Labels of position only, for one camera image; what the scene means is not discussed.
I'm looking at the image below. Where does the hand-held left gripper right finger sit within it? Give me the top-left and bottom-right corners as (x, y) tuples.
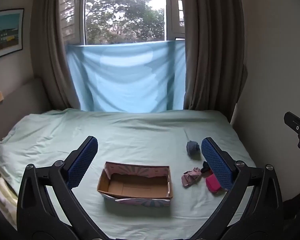
(192, 137), (284, 240)

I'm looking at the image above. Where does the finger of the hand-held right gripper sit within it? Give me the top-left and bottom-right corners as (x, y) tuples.
(284, 111), (300, 154)

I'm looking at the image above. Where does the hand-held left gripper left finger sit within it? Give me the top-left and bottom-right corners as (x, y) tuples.
(16, 135), (108, 240)

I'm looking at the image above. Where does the magenta zip pouch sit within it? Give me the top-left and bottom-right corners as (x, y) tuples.
(205, 171), (228, 193)

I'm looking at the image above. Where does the pink cloth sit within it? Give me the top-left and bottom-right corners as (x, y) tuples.
(181, 167), (202, 188)

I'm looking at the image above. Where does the blue-grey fuzzy soft item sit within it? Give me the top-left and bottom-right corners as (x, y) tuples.
(186, 141), (201, 158)

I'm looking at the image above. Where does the patterned cardboard box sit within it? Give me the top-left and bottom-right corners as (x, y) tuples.
(97, 162), (173, 207)

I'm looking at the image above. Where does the pale green bed sheet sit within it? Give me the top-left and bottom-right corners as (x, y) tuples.
(0, 109), (257, 240)

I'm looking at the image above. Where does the grey padded headboard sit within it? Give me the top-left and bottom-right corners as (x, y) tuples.
(0, 77), (50, 160)

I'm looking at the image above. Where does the striped pillow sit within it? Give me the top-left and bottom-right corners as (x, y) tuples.
(0, 171), (18, 230)

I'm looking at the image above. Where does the light blue hanging cloth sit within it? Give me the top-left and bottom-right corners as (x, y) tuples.
(66, 40), (187, 113)

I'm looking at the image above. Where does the brown curtain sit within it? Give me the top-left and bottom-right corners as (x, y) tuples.
(182, 0), (248, 124)
(30, 0), (82, 110)

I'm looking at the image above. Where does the window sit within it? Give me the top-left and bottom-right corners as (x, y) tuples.
(59, 0), (185, 47)

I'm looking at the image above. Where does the framed wall picture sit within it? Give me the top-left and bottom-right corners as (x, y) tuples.
(0, 8), (25, 62)

